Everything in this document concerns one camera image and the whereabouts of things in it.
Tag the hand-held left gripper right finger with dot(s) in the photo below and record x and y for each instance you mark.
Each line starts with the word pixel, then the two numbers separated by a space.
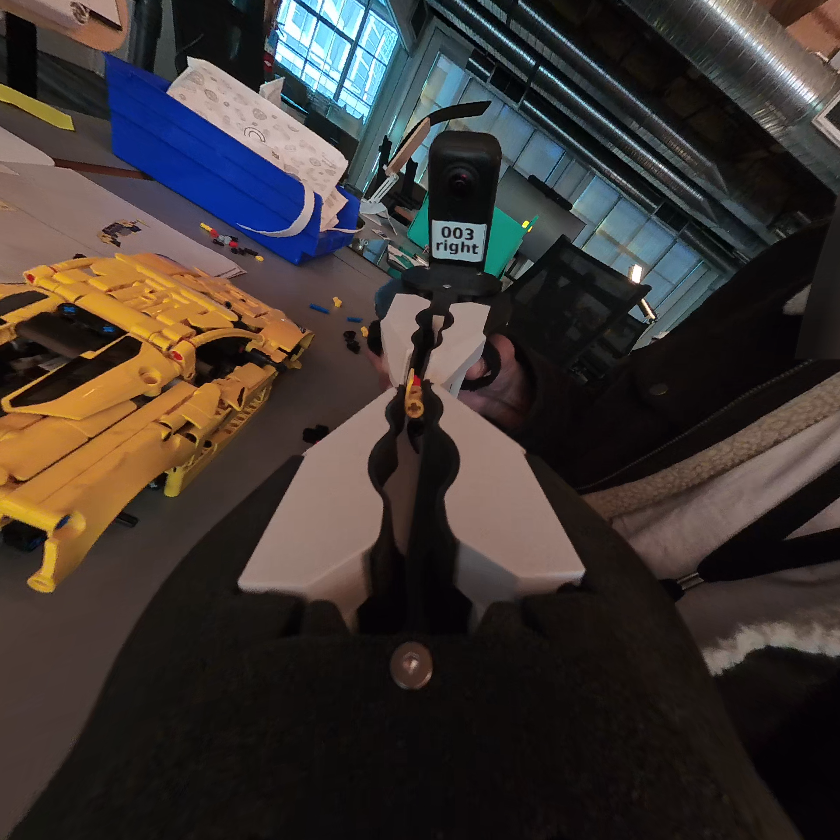
pixel 512 525

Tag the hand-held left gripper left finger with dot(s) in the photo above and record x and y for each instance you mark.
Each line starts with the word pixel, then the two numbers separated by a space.
pixel 308 525

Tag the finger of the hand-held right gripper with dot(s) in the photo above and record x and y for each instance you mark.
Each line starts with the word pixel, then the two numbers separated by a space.
pixel 459 341
pixel 397 334

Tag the small yellow connector brick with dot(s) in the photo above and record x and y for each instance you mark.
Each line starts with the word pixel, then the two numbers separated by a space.
pixel 415 405

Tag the yellow toy brick car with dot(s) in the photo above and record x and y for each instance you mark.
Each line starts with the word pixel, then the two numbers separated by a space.
pixel 98 453

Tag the person's right forearm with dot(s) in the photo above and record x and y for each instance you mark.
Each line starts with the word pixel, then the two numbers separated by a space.
pixel 623 420

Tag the person's right hand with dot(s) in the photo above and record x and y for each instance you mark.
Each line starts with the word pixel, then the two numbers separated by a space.
pixel 508 387

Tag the scattered mixed brick pieces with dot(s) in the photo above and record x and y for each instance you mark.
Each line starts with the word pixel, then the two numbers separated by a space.
pixel 351 338

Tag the wooden tilting book stand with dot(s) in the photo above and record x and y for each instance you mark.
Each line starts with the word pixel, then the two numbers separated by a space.
pixel 407 148

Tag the black and yellow brick subassembly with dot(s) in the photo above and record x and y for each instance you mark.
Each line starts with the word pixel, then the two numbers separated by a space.
pixel 316 433

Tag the black mesh office chair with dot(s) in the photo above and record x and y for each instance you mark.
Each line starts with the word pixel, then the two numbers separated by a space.
pixel 577 308

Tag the dark ceiling pipes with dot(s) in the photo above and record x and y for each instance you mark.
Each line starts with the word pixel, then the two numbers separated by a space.
pixel 590 118

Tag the small cluster of brick pieces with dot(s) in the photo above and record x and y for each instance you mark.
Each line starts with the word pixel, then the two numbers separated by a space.
pixel 229 241

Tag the large paned window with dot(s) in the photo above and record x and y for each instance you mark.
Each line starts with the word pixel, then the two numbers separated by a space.
pixel 334 52

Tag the white patterned paper bag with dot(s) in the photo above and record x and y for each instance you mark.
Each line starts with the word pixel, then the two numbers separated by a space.
pixel 262 124

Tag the blue plastic bin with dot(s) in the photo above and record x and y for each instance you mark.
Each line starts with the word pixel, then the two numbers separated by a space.
pixel 197 164

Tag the black monitor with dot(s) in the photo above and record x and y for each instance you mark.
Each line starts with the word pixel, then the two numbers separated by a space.
pixel 216 33

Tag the open instruction booklet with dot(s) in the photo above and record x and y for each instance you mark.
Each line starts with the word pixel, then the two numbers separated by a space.
pixel 65 216

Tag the white vent grille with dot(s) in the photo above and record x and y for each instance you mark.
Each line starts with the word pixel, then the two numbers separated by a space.
pixel 828 121

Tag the instruction board on stand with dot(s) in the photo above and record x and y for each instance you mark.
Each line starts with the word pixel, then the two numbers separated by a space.
pixel 92 10
pixel 98 39

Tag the yellow paper strip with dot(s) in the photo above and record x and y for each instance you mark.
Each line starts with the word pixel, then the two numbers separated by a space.
pixel 39 108

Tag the silver spiral air duct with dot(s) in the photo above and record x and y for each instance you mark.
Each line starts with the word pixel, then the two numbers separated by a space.
pixel 741 59

